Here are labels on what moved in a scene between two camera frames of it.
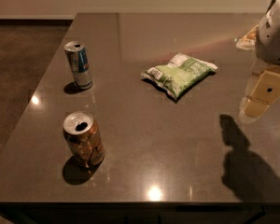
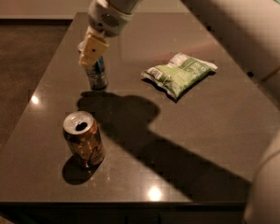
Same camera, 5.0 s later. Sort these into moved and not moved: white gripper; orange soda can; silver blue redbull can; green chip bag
Moved: silver blue redbull can; white gripper
Not moved: orange soda can; green chip bag
